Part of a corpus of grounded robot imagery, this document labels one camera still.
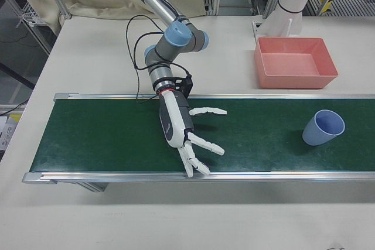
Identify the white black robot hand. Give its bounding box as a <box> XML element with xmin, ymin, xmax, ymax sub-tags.
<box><xmin>158</xmin><ymin>88</ymin><xmax>228</xmax><ymax>178</ymax></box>

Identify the blue plastic cup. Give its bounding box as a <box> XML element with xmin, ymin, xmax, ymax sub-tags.
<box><xmin>301</xmin><ymin>109</ymin><xmax>346</xmax><ymax>147</ymax></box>

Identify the pink plastic box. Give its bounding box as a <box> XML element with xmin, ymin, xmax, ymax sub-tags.
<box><xmin>253</xmin><ymin>36</ymin><xmax>339</xmax><ymax>90</ymax></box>

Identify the white cardboard box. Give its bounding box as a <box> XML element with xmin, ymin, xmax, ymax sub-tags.
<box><xmin>0</xmin><ymin>114</ymin><xmax>23</xmax><ymax>163</ymax></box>

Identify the green conveyor belt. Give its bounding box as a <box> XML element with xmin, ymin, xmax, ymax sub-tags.
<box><xmin>22</xmin><ymin>92</ymin><xmax>375</xmax><ymax>193</ymax></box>

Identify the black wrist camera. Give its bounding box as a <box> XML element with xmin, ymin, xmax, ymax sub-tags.
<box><xmin>172</xmin><ymin>76</ymin><xmax>194</xmax><ymax>98</ymax></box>

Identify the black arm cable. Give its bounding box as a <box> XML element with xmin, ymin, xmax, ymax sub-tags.
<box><xmin>125</xmin><ymin>14</ymin><xmax>165</xmax><ymax>105</ymax></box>

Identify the white column base bracket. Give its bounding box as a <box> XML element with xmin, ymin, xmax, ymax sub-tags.
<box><xmin>251</xmin><ymin>9</ymin><xmax>302</xmax><ymax>40</ymax></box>

